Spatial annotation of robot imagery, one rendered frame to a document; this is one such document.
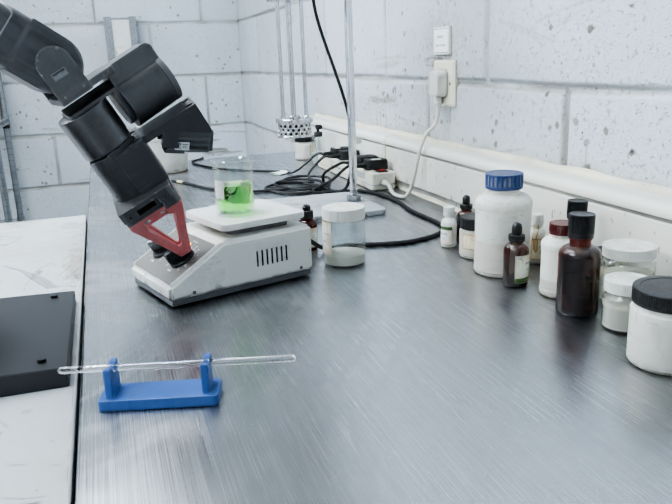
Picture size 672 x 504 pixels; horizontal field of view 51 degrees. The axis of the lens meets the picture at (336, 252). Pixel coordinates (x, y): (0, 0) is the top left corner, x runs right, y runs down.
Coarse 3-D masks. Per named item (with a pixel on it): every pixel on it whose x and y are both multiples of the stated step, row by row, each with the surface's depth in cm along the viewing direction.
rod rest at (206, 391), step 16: (208, 368) 58; (112, 384) 58; (128, 384) 61; (144, 384) 61; (160, 384) 60; (176, 384) 60; (192, 384) 60; (208, 384) 58; (112, 400) 58; (128, 400) 58; (144, 400) 58; (160, 400) 58; (176, 400) 58; (192, 400) 58; (208, 400) 58
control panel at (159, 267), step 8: (176, 232) 92; (192, 240) 88; (200, 240) 86; (192, 248) 86; (200, 248) 85; (208, 248) 84; (144, 256) 90; (152, 256) 89; (200, 256) 83; (136, 264) 90; (144, 264) 89; (152, 264) 88; (160, 264) 86; (168, 264) 85; (184, 264) 83; (192, 264) 82; (152, 272) 86; (160, 272) 85; (168, 272) 84; (176, 272) 83; (168, 280) 82
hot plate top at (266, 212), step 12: (264, 204) 95; (276, 204) 95; (192, 216) 91; (204, 216) 89; (216, 216) 89; (240, 216) 88; (252, 216) 88; (264, 216) 88; (276, 216) 88; (288, 216) 89; (300, 216) 90; (216, 228) 85; (228, 228) 84; (240, 228) 85
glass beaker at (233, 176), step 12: (216, 156) 86; (240, 156) 91; (216, 168) 87; (228, 168) 86; (240, 168) 86; (252, 168) 89; (216, 180) 87; (228, 180) 87; (240, 180) 87; (252, 180) 89; (216, 192) 88; (228, 192) 87; (240, 192) 87; (252, 192) 89; (216, 204) 89; (228, 204) 87; (240, 204) 88; (252, 204) 89; (228, 216) 88
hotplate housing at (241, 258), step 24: (216, 240) 85; (240, 240) 85; (264, 240) 87; (288, 240) 89; (216, 264) 83; (240, 264) 85; (264, 264) 87; (288, 264) 90; (168, 288) 81; (192, 288) 82; (216, 288) 84; (240, 288) 86
